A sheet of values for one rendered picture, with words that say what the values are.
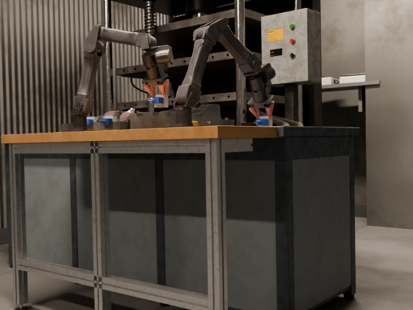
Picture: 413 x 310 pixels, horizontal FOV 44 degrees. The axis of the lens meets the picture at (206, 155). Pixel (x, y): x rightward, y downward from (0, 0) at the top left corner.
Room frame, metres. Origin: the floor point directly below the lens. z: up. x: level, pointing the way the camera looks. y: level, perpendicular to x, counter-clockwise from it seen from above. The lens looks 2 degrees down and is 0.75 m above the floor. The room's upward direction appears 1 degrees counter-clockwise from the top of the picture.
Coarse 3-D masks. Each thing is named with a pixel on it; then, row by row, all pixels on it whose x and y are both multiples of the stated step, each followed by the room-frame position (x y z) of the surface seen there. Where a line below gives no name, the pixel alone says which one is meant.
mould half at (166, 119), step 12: (204, 108) 2.53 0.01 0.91; (216, 108) 2.58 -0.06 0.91; (132, 120) 2.47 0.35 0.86; (144, 120) 2.41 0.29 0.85; (156, 120) 2.37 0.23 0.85; (168, 120) 2.32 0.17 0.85; (192, 120) 2.44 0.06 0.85; (204, 120) 2.51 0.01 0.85; (216, 120) 2.58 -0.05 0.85; (228, 120) 2.66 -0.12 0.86
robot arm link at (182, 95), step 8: (200, 32) 1.98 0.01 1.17; (200, 40) 1.97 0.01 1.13; (208, 40) 1.97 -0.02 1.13; (200, 48) 1.95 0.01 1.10; (208, 48) 1.97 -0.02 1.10; (192, 56) 1.97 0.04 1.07; (200, 56) 1.95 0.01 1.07; (208, 56) 1.98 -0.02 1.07; (192, 64) 1.95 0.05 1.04; (200, 64) 1.95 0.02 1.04; (192, 72) 1.93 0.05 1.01; (200, 72) 1.95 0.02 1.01; (184, 80) 1.95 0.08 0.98; (192, 80) 1.92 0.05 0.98; (200, 80) 1.95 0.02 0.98; (184, 88) 1.92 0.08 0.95; (192, 88) 1.92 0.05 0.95; (176, 96) 1.94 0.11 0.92; (184, 96) 1.91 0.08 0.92; (184, 104) 1.93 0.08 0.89
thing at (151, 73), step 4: (148, 68) 2.20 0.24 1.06; (152, 68) 2.19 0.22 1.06; (156, 68) 2.20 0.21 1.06; (148, 72) 2.20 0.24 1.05; (152, 72) 2.19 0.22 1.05; (156, 72) 2.20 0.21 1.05; (148, 76) 2.21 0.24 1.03; (152, 76) 2.20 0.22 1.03; (156, 76) 2.21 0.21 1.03; (164, 76) 2.21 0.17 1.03; (144, 80) 2.23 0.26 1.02; (148, 80) 2.22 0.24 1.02; (152, 80) 2.20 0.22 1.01; (156, 80) 2.20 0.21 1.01; (160, 80) 2.19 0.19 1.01
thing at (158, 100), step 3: (156, 96) 2.27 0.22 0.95; (159, 96) 2.27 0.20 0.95; (162, 96) 2.26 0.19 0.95; (147, 99) 2.19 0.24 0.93; (150, 99) 2.19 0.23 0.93; (153, 99) 2.21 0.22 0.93; (156, 99) 2.23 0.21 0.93; (159, 99) 2.23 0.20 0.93; (162, 99) 2.25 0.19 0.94; (165, 99) 2.27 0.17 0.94; (153, 102) 2.23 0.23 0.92; (156, 102) 2.23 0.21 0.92; (159, 102) 2.23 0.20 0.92; (162, 102) 2.25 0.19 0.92; (165, 102) 2.27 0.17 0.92; (156, 105) 2.27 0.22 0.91; (159, 105) 2.27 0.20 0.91; (162, 105) 2.26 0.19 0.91; (165, 105) 2.27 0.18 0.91
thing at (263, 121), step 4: (260, 116) 2.25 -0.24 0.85; (264, 116) 2.24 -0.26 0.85; (256, 120) 2.22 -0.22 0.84; (260, 120) 2.21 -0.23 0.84; (264, 120) 2.20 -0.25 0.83; (268, 120) 2.23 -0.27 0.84; (256, 124) 2.22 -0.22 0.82; (260, 124) 2.21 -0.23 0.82; (264, 124) 2.20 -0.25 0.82; (268, 124) 2.23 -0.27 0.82
